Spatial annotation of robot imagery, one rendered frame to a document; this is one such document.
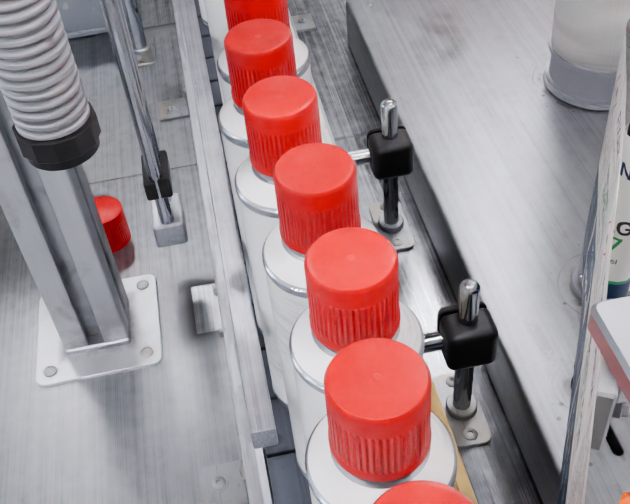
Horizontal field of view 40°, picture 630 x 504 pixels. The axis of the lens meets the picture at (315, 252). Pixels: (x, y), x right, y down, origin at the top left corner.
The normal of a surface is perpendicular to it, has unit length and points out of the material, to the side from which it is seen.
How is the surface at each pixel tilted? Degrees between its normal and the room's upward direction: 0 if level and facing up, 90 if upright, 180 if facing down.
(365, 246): 2
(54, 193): 90
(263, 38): 3
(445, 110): 0
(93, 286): 90
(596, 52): 92
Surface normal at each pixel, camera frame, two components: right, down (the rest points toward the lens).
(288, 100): -0.11, -0.73
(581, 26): -0.71, 0.51
